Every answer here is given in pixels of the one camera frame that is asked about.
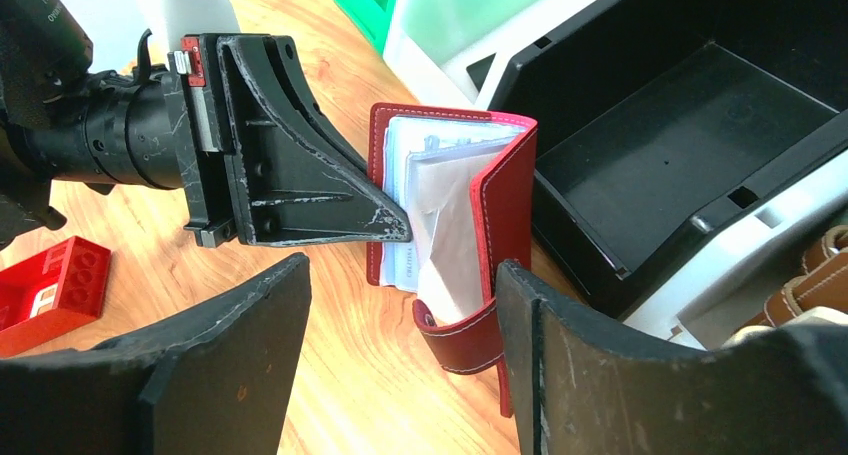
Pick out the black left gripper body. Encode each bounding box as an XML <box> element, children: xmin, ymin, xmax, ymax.
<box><xmin>162</xmin><ymin>34</ymin><xmax>236</xmax><ymax>248</ymax></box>

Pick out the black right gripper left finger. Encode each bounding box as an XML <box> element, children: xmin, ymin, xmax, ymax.
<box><xmin>1</xmin><ymin>253</ymin><xmax>312</xmax><ymax>454</ymax></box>

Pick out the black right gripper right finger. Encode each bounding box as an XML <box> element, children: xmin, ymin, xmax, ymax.
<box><xmin>496</xmin><ymin>261</ymin><xmax>847</xmax><ymax>454</ymax></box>

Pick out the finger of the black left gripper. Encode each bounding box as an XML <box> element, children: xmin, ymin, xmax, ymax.
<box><xmin>217</xmin><ymin>34</ymin><xmax>412</xmax><ymax>247</ymax></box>

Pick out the red leather card holder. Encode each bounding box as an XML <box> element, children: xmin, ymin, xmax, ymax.
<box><xmin>366</xmin><ymin>102</ymin><xmax>538</xmax><ymax>417</ymax></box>

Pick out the black credit card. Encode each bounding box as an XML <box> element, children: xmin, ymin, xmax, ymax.
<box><xmin>466</xmin><ymin>54</ymin><xmax>495</xmax><ymax>92</ymax></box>

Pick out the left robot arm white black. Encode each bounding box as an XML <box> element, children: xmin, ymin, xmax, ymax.
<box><xmin>1</xmin><ymin>0</ymin><xmax>412</xmax><ymax>248</ymax></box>

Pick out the red plastic tray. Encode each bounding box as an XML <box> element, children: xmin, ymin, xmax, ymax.
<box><xmin>1</xmin><ymin>236</ymin><xmax>112</xmax><ymax>358</ymax></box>

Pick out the green plastic bin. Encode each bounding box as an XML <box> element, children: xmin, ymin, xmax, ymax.
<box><xmin>334</xmin><ymin>0</ymin><xmax>396</xmax><ymax>55</ymax></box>

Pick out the white plastic bin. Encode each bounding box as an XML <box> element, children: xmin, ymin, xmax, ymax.
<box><xmin>382</xmin><ymin>0</ymin><xmax>596</xmax><ymax>109</ymax></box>

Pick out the white bin with tools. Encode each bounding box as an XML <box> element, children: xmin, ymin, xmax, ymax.
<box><xmin>623</xmin><ymin>154</ymin><xmax>847</xmax><ymax>350</ymax></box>

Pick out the black plastic bin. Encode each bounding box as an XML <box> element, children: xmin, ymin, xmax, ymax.
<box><xmin>490</xmin><ymin>0</ymin><xmax>847</xmax><ymax>318</ymax></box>

